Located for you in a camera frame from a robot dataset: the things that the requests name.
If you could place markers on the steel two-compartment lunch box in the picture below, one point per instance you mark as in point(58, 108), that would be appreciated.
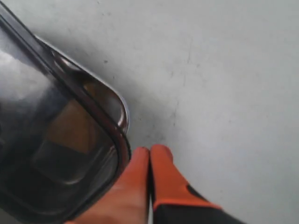
point(106, 95)

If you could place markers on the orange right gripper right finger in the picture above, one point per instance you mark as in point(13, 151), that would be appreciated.
point(175, 201)

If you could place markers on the dark transparent lunch box lid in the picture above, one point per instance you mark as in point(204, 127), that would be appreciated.
point(42, 182)

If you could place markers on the yellow toy cheese wedge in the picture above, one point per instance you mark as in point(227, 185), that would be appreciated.
point(74, 128)

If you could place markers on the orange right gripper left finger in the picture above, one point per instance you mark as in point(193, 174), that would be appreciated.
point(127, 202)

